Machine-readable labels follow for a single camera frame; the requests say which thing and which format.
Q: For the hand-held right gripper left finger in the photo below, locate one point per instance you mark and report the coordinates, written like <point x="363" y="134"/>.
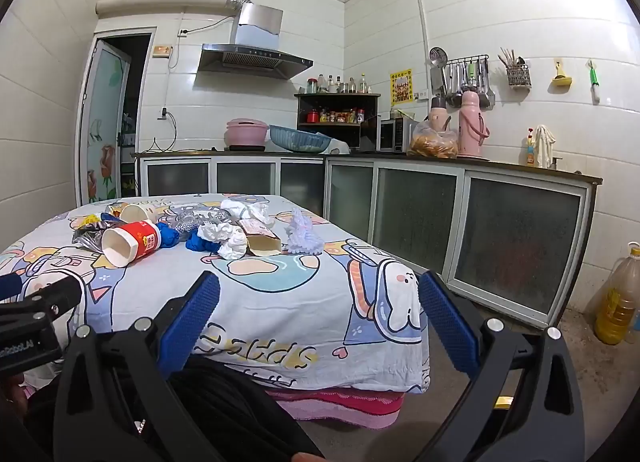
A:
<point x="200" y="312"/>

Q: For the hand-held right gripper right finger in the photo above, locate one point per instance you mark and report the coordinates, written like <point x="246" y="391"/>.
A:
<point x="445" y="322"/>

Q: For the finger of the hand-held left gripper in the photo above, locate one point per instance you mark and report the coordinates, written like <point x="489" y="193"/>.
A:
<point x="10" y="287"/>
<point x="57" y="294"/>

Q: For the white tissue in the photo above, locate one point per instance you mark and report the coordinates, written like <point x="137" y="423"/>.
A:
<point x="240" y="207"/>
<point x="225" y="237"/>

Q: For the yellow snack packet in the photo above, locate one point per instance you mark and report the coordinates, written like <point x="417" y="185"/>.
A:
<point x="92" y="218"/>

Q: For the red instant noodle cup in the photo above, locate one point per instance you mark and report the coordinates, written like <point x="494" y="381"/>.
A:
<point x="140" y="239"/>

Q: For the brown paper carton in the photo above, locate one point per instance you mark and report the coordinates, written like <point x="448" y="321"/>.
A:
<point x="265" y="242"/>

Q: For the white paper cup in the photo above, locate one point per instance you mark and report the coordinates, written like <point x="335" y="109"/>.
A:
<point x="137" y="213"/>

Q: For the silver snack bag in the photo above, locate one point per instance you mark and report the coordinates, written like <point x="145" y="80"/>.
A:
<point x="87" y="237"/>

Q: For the cartoon printed tablecloth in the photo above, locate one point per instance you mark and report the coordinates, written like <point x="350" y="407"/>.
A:
<point x="280" y="302"/>

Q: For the silver mesh wrapper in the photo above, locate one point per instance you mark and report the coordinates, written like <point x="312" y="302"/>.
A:
<point x="192" y="219"/>

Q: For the printed snack packet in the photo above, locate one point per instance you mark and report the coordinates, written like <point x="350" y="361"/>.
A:
<point x="116" y="208"/>

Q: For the long glass door cabinet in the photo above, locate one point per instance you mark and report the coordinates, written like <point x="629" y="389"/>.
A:
<point x="520" y="242"/>

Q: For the white plastic bag piece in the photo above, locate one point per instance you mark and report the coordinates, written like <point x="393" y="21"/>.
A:
<point x="302" y="237"/>

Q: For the pink blanket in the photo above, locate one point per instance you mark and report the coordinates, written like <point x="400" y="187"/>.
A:
<point x="350" y="407"/>

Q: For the short glass door cabinet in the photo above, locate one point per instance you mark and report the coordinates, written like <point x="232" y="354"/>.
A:
<point x="245" y="177"/>

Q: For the large cooking oil jug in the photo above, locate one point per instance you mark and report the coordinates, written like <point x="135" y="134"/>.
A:
<point x="615" y="312"/>

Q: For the black induction cooker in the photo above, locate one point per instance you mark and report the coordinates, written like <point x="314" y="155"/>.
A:
<point x="245" y="148"/>

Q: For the clear bag of fried snacks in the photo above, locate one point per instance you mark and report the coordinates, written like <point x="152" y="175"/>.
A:
<point x="435" y="145"/>

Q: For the flower printed glass door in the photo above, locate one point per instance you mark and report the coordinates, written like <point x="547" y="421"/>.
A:
<point x="102" y="117"/>

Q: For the pink cooking pot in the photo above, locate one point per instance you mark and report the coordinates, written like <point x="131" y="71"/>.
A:
<point x="245" y="132"/>

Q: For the dish soap bottle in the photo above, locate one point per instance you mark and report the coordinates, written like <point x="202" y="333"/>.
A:
<point x="530" y="152"/>

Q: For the silver microwave oven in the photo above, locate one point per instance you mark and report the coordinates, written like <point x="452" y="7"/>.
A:
<point x="390" y="135"/>

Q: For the tall pink thermos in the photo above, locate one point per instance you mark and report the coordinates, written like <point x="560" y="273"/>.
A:
<point x="470" y="127"/>

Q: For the blue plastic basin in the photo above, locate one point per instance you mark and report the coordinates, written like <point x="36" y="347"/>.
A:
<point x="295" y="140"/>

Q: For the small pink thermos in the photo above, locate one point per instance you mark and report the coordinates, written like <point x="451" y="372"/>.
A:
<point x="439" y="117"/>

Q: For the white hanging towel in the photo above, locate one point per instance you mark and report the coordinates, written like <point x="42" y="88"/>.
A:
<point x="544" y="142"/>

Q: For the row of spice jars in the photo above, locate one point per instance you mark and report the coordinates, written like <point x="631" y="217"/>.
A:
<point x="335" y="117"/>

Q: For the row of hanging utensils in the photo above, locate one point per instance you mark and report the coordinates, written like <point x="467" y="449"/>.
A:
<point x="465" y="77"/>

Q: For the dark wooden shelf rack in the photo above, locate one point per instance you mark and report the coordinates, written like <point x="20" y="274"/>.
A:
<point x="340" y="97"/>

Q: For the metal chopstick holder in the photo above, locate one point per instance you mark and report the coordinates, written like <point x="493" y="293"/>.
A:
<point x="518" y="76"/>

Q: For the row of condiment bottles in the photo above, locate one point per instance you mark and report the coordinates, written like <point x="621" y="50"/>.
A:
<point x="340" y="86"/>

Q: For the steel range hood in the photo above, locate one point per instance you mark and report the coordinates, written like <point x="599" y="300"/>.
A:
<point x="250" y="57"/>

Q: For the yellow hanging brush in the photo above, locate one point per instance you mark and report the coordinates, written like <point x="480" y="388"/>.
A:
<point x="561" y="80"/>

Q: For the yellow wall poster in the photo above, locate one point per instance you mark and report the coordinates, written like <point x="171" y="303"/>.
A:
<point x="401" y="87"/>

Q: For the orange wall switch box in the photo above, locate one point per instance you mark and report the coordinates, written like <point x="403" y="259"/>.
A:
<point x="162" y="51"/>

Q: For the white wall pipe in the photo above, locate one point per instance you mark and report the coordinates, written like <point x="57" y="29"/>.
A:
<point x="421" y="17"/>

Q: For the white vent duct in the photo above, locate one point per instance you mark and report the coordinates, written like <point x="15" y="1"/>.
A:
<point x="165" y="1"/>

